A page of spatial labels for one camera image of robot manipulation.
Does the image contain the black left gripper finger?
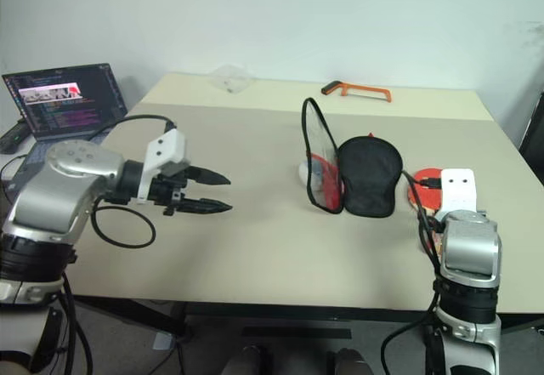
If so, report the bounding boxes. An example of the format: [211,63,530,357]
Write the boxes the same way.
[186,165,232,187]
[175,197,235,217]

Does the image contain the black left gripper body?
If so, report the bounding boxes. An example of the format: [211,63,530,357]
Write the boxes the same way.
[147,162,193,218]

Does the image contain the small whitish translucent object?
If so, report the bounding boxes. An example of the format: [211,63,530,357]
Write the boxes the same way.
[297,161,314,186]

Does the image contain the black and red paddle case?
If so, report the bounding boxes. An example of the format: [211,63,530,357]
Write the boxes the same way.
[301,96,405,219]

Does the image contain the clear plastic bag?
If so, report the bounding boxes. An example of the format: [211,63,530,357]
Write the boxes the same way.
[209,64,252,95]

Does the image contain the open dark laptop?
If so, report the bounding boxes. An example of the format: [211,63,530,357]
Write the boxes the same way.
[1,62,129,168]

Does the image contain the black floor bar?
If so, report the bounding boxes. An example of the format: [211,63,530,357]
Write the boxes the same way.
[241,326,354,340]

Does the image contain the dark rounded shape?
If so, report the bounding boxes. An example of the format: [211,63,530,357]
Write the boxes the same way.
[334,346,376,375]
[228,344,264,375]

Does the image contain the black device beside laptop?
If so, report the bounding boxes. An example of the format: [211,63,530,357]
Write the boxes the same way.
[0,118,31,156]

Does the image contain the orange hacksaw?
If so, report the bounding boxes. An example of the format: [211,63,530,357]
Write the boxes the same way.
[320,80,394,105]

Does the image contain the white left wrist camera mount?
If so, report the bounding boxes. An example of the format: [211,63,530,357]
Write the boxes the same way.
[138,129,189,202]

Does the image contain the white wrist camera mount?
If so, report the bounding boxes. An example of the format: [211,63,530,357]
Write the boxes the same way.
[439,168,478,221]
[138,129,189,202]

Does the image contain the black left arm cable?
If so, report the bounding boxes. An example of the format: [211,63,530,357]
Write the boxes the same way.
[87,114,178,249]

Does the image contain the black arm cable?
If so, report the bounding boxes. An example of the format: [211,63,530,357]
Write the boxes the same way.
[87,114,178,249]
[380,169,445,375]

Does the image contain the black table frame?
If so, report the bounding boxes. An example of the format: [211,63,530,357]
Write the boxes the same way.
[75,297,544,338]

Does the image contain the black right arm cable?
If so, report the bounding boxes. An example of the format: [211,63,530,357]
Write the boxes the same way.
[380,169,445,375]

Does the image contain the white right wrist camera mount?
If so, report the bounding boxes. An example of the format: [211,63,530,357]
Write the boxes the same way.
[439,168,478,221]

